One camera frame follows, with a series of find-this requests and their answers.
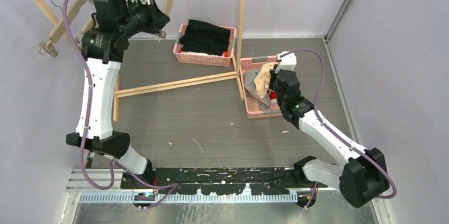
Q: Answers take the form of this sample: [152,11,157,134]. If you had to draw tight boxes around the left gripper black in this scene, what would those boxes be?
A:
[118,0,168,39]

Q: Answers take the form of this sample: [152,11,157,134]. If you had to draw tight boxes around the beige underwear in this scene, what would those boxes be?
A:
[254,62,278,98]

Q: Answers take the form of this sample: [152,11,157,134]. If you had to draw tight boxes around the grey striped underwear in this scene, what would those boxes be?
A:
[243,69,272,111]

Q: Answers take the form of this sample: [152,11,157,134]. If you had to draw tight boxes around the red underwear white trim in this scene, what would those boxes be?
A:
[268,91,277,104]

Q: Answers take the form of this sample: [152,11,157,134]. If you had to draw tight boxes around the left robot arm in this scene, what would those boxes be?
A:
[66,0,170,189]

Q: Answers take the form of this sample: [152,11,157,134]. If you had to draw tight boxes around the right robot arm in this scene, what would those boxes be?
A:
[269,69,397,208]

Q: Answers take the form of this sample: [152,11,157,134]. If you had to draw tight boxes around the empty pink basket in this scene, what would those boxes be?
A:
[239,55,282,119]

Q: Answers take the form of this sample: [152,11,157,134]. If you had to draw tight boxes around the pink basket with black clothes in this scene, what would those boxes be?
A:
[173,23,237,67]

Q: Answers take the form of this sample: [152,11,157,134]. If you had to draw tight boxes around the black clothes in basket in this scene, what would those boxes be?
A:
[179,19,231,56]

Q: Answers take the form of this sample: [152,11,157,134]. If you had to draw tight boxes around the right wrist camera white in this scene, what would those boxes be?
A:
[275,51,297,73]

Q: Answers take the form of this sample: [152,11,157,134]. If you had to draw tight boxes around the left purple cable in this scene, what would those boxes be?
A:
[61,0,129,191]

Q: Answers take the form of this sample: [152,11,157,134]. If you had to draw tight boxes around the purple cable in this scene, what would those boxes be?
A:
[280,49,398,199]
[61,0,129,191]

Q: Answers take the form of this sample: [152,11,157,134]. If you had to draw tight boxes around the wooden clothes rack frame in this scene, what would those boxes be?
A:
[32,0,245,122]

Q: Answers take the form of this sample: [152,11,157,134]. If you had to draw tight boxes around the white slotted cable duct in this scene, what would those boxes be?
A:
[79,191,297,203]

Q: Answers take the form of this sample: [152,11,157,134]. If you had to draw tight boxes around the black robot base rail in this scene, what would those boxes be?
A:
[121,167,329,197]

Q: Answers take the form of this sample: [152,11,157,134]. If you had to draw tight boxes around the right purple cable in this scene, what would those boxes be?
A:
[280,49,398,199]

